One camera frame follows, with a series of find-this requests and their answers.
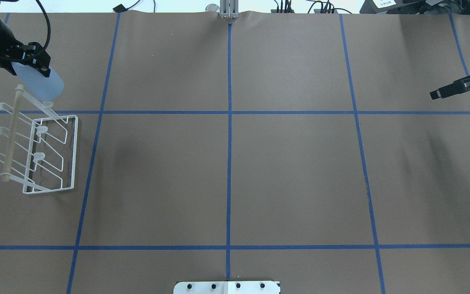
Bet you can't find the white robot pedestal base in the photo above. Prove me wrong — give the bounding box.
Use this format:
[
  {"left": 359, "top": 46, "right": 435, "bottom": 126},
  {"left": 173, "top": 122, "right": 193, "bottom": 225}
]
[{"left": 173, "top": 281, "right": 281, "bottom": 294}]

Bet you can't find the white wire cup holder rack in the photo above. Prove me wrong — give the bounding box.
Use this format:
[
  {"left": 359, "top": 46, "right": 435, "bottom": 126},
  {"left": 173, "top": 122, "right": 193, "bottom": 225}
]
[{"left": 0, "top": 85, "right": 80, "bottom": 195}]

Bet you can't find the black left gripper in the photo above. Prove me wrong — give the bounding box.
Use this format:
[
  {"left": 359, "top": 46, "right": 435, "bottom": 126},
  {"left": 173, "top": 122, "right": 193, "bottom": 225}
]
[{"left": 0, "top": 19, "right": 51, "bottom": 78}]

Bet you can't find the aluminium frame post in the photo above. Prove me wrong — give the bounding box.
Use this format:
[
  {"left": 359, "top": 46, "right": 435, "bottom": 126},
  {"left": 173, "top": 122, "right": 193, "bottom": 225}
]
[{"left": 219, "top": 0, "right": 240, "bottom": 19}]

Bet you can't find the light blue plastic cup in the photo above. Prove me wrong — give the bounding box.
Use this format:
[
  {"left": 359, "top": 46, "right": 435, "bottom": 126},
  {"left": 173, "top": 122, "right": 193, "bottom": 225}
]
[{"left": 12, "top": 62, "right": 64, "bottom": 102}]

